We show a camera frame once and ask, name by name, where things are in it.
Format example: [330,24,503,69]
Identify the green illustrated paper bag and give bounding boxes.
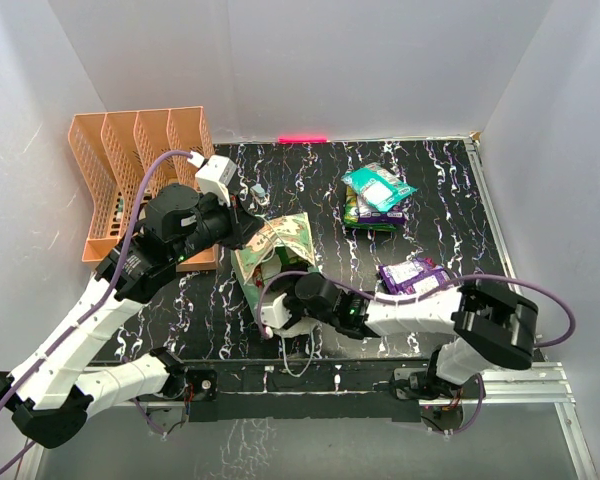
[229,212,326,379]

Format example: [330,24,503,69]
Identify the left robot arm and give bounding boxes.
[0,184,264,449]

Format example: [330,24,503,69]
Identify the orange plastic file organizer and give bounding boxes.
[68,106,214,268]

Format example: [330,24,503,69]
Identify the pink tape strip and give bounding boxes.
[277,135,328,144]

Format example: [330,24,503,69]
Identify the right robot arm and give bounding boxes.
[273,272,538,400]

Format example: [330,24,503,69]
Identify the teal white candy bag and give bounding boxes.
[341,162,417,213]

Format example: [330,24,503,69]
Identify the purple Fox's candy bag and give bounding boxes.
[356,197,406,225]

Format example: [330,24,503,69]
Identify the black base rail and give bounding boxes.
[185,359,453,423]

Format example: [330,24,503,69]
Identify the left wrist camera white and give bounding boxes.
[187,151,237,206]

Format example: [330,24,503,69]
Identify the green Fox's candy bag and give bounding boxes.
[344,222,398,232]

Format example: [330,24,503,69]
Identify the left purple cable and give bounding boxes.
[0,149,194,476]

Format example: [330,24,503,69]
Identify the orange green Fox's bag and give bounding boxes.
[259,247,307,282]

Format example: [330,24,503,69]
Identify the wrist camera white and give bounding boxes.
[258,293,291,339]
[187,151,237,206]

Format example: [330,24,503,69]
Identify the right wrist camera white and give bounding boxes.
[258,293,291,339]

